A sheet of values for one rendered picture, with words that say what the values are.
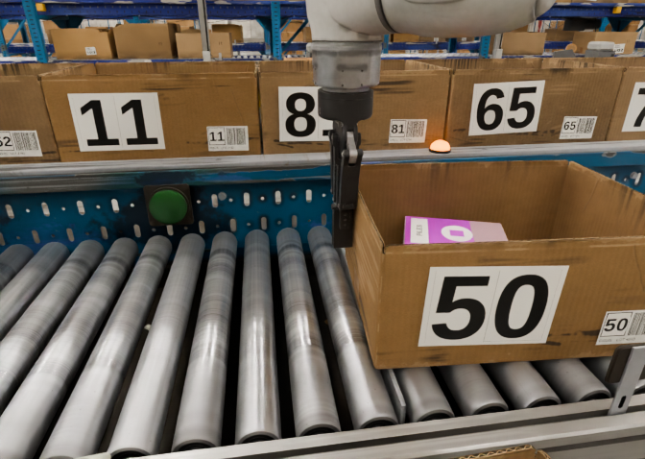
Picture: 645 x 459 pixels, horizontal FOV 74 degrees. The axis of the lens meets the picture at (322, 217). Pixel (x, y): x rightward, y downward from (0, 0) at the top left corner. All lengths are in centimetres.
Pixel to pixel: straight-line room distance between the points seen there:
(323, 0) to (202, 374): 46
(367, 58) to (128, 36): 484
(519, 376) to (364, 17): 46
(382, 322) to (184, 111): 58
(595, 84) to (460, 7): 71
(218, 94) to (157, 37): 437
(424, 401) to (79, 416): 38
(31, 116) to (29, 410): 56
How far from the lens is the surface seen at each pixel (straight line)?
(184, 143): 91
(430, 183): 77
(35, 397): 62
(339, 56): 55
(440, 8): 47
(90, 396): 59
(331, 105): 57
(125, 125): 93
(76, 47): 549
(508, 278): 53
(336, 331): 62
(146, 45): 528
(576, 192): 84
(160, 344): 63
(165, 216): 89
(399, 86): 92
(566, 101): 111
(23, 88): 98
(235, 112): 89
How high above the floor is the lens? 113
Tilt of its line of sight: 24 degrees down
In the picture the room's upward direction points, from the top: straight up
